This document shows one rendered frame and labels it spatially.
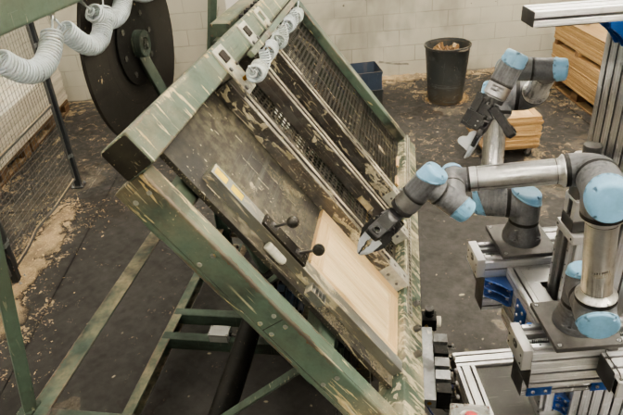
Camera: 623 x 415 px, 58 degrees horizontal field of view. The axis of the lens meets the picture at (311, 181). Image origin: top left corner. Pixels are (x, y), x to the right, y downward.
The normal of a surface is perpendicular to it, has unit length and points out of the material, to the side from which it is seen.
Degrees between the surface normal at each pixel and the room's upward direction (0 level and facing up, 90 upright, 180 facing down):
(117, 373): 0
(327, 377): 90
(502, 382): 0
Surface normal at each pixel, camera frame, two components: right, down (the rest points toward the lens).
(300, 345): -0.15, 0.49
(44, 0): 0.99, 0.01
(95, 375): -0.07, -0.87
